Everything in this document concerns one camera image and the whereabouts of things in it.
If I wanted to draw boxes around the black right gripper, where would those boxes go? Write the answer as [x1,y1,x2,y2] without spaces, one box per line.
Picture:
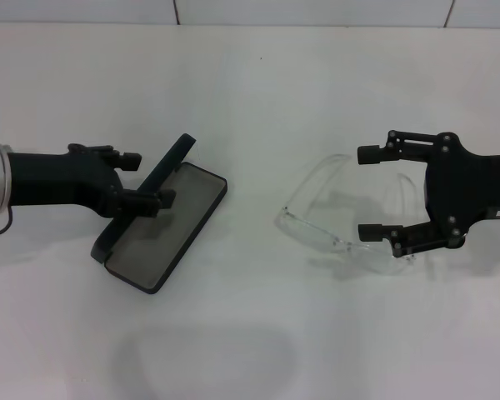
[357,129,500,258]

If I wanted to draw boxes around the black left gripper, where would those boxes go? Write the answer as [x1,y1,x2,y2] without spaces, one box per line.
[7,143,176,220]

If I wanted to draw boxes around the black glasses case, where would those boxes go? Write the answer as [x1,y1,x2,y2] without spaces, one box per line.
[90,132,228,296]

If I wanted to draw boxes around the clear white glasses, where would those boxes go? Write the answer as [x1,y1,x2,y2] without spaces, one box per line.
[274,152,434,278]

